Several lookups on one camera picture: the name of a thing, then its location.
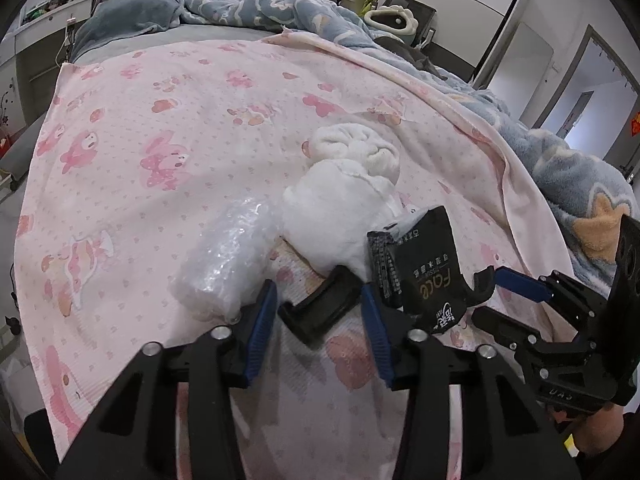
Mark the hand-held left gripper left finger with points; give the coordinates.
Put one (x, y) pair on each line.
(260, 320)

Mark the white towel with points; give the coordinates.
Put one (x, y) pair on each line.
(325, 220)
(350, 145)

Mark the white dressing table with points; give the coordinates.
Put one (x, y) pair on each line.
(35, 50)

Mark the blue patterned duvet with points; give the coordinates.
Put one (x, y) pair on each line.
(550, 160)

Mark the black tissue packet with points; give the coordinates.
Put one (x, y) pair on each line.
(430, 270)

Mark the clear bubble wrap piece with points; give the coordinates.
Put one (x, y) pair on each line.
(220, 265)

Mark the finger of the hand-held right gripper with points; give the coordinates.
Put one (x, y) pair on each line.
(505, 327)
(520, 282)

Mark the pink printed blanket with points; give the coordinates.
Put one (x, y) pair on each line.
(175, 125)

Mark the pile of cosmetics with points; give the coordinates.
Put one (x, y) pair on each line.
(42, 10)

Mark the person's right hand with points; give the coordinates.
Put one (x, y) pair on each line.
(600, 430)

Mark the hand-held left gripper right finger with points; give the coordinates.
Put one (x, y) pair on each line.
(377, 335)

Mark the shell-shaped cat bed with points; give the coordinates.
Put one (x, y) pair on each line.
(390, 22)

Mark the grey bed sheet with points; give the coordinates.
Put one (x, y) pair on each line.
(200, 40)

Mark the white wardrobe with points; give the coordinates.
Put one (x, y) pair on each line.
(450, 0)

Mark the black plastic hook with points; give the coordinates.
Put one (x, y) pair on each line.
(310, 320)

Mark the grey cat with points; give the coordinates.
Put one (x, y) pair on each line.
(410, 55)

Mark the blue-grey pillow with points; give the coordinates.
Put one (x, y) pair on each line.
(125, 22)

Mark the black office chair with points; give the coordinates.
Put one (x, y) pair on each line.
(425, 15)

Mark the red door decoration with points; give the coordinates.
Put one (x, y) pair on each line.
(636, 125)

